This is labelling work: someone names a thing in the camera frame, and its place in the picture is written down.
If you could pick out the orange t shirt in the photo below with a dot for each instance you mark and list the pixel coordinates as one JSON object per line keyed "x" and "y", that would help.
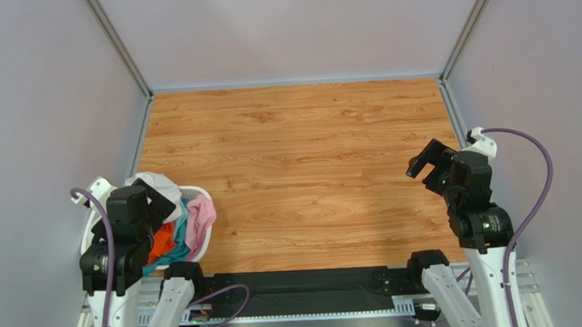
{"x": 163, "y": 242}

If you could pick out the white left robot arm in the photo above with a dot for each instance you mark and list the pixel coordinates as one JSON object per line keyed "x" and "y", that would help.
{"x": 120, "y": 241}

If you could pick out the aluminium frame rail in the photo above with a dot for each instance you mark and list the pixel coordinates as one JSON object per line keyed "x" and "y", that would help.
{"x": 421, "y": 306}

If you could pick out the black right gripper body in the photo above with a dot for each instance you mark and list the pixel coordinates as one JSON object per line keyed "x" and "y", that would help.
{"x": 438, "y": 164}

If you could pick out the teal t shirt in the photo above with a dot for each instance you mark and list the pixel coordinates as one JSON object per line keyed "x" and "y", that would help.
{"x": 180, "y": 251}

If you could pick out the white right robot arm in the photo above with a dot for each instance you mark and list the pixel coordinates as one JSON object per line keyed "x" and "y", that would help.
{"x": 484, "y": 231}

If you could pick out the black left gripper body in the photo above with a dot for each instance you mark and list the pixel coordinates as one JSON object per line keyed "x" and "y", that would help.
{"x": 160, "y": 208}

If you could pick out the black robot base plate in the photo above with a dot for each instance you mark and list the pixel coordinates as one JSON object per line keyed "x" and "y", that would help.
{"x": 303, "y": 292}

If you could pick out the pink t shirt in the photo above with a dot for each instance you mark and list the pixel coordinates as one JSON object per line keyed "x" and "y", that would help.
{"x": 201, "y": 215}

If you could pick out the white t shirt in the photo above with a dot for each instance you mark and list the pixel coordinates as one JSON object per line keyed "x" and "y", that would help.
{"x": 165, "y": 187}

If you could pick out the white plastic laundry basket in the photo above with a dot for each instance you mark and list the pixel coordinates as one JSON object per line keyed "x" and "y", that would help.
{"x": 189, "y": 193}

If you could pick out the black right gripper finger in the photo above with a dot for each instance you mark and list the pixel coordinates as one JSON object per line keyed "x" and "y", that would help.
{"x": 433, "y": 153}
{"x": 433, "y": 182}

